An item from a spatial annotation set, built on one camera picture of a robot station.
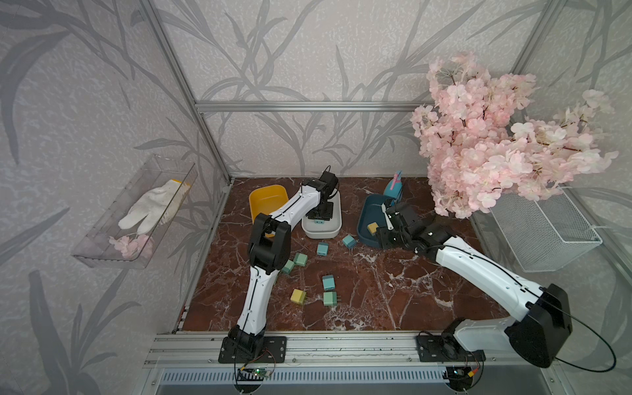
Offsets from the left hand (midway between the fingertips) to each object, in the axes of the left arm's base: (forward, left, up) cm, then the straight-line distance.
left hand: (323, 216), depth 99 cm
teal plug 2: (-9, -10, -4) cm, 14 cm away
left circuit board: (-52, +20, -7) cm, 56 cm away
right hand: (-14, -20, +11) cm, 27 cm away
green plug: (-32, -3, -3) cm, 32 cm away
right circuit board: (-53, -41, -7) cm, 67 cm away
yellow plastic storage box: (+12, +26, -4) cm, 29 cm away
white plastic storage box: (-5, -3, -1) cm, 6 cm away
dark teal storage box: (+6, -20, -3) cm, 21 cm away
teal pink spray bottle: (+10, -29, +8) cm, 31 cm away
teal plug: (-12, 0, -4) cm, 13 cm away
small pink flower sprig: (-28, +45, +26) cm, 60 cm away
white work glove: (-16, +45, +27) cm, 55 cm away
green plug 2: (-17, +8, -4) cm, 19 cm away
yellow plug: (-31, +8, -4) cm, 32 cm away
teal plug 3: (-3, +1, +1) cm, 4 cm away
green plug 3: (-20, +12, -4) cm, 24 cm away
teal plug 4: (-25, -2, -5) cm, 26 cm away
